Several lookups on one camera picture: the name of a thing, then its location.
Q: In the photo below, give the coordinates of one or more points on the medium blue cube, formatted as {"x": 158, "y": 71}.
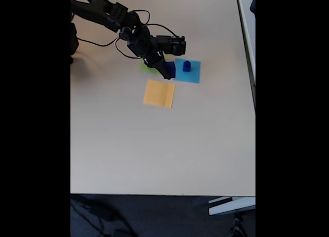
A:
{"x": 171, "y": 72}

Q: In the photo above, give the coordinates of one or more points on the small blue cube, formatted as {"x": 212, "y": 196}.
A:
{"x": 186, "y": 68}

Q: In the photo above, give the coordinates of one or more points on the green paper square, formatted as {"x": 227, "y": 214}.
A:
{"x": 146, "y": 68}

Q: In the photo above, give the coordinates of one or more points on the light blue paper square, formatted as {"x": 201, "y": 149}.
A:
{"x": 194, "y": 76}

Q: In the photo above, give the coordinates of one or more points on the orange paper square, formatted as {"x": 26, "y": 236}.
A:
{"x": 159, "y": 95}

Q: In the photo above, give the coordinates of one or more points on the white adjacent table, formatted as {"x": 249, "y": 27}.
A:
{"x": 246, "y": 41}

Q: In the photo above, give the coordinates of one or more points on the dark blue object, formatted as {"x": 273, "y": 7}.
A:
{"x": 253, "y": 4}

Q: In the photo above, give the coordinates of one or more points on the white table foot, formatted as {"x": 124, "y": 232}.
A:
{"x": 231, "y": 207}

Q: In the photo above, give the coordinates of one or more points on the black chair base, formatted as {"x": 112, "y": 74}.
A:
{"x": 239, "y": 226}

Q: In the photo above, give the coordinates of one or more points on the black camera box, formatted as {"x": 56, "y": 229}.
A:
{"x": 172, "y": 45}

